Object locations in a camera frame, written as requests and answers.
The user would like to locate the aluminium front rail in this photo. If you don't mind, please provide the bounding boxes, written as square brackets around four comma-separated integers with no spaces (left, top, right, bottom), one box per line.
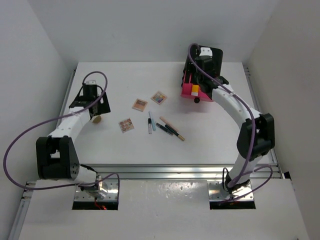
[42,163,283,180]

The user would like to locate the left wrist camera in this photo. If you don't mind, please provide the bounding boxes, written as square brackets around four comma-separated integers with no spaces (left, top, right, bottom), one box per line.
[85,80,97,85]

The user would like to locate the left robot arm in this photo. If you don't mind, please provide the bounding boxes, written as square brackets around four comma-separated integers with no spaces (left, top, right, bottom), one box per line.
[35,80,111,199]

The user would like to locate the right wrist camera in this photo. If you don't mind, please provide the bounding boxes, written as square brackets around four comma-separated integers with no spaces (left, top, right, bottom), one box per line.
[199,46,213,57]

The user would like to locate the black drawer cabinet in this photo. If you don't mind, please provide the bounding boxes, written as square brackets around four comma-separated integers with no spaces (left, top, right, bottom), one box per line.
[183,44,223,76]

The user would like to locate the clear lip gloss tube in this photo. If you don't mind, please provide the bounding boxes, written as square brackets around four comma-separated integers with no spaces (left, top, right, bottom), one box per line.
[147,118,152,134]

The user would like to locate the pink top drawer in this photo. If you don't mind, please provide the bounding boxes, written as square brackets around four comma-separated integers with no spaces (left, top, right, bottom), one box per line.
[180,72,213,104]

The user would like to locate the brown concealer palette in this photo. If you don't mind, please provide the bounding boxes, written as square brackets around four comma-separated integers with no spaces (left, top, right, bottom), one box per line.
[118,118,134,133]

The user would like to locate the white egg sunscreen bottle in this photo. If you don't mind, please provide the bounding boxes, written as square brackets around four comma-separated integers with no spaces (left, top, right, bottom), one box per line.
[91,115,102,124]

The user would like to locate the colourful eyeshadow palette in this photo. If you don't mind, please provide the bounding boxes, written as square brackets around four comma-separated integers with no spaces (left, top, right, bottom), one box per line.
[150,91,168,105]

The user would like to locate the peach eyeshadow palette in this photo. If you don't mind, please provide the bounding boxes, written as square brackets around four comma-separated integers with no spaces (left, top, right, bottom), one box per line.
[132,98,148,112]

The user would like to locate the base mounting plate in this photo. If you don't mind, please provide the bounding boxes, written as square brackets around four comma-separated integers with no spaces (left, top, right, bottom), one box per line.
[74,178,119,202]
[207,179,254,202]

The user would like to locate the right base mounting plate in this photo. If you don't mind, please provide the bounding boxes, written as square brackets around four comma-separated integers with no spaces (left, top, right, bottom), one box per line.
[207,179,254,202]

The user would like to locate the light blue mascara tube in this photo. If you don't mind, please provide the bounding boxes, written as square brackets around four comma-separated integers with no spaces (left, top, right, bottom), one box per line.
[148,111,156,131]

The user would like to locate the black gold mascara tube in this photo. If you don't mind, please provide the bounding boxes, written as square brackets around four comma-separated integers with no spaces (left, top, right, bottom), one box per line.
[165,124,185,142]

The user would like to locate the orange cream tube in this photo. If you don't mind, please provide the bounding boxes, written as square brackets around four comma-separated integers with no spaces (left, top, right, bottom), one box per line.
[191,84,200,97]

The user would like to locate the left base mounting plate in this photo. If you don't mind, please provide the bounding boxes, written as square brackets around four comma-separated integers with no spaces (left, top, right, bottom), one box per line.
[74,178,119,202]

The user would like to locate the pink concealer stick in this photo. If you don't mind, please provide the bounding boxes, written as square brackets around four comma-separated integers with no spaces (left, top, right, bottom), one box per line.
[159,116,179,132]

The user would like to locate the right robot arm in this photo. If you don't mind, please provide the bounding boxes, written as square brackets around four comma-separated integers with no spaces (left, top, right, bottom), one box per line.
[183,55,275,199]

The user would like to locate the dark green eyeliner pen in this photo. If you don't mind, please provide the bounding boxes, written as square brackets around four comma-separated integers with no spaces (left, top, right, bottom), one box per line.
[155,122,173,136]

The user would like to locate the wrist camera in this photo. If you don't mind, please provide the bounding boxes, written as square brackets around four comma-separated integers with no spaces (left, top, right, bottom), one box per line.
[85,80,97,85]
[199,46,213,57]

